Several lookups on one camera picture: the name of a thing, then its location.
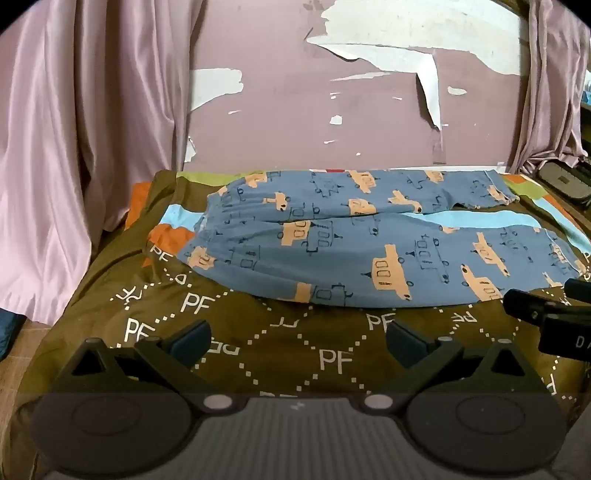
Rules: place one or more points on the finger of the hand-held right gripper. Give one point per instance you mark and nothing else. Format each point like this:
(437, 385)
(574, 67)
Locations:
(579, 290)
(526, 308)

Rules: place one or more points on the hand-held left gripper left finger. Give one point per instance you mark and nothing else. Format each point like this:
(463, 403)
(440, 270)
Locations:
(194, 339)

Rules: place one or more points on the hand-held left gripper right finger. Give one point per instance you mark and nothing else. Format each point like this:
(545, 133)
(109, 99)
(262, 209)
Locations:
(406, 344)

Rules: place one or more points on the blue car print pants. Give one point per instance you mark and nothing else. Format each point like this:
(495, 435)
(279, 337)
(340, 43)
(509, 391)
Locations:
(351, 240)

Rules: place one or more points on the brown printed blanket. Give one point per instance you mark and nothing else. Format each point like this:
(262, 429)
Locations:
(286, 341)

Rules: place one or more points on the dark grey bag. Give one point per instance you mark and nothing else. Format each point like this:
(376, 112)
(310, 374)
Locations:
(565, 180)

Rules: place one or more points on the dark blue cloth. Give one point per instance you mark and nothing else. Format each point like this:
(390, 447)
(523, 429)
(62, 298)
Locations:
(7, 332)

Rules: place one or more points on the pink satin curtain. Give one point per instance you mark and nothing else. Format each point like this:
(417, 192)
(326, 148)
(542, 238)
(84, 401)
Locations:
(549, 92)
(69, 138)

